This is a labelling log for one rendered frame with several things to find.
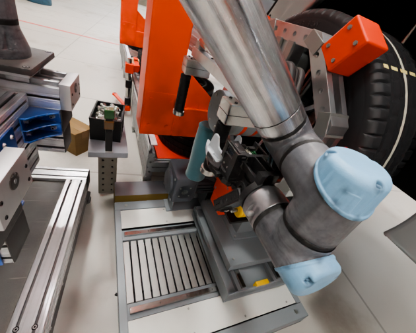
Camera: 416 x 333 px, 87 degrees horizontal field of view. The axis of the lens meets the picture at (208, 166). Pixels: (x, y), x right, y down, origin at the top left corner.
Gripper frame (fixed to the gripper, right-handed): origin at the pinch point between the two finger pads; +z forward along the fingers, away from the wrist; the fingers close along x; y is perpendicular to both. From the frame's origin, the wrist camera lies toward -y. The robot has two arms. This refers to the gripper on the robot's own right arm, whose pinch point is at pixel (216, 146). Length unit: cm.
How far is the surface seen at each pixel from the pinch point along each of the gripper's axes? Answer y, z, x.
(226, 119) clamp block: 8.4, -2.4, 1.2
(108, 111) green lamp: -18, 49, 24
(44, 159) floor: -83, 103, 62
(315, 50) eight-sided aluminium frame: 25.1, 4.7, -20.2
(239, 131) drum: -1.0, 10.7, -12.5
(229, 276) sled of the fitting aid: -68, -4, -27
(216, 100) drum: 4.6, 18.9, -6.0
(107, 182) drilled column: -74, 69, 23
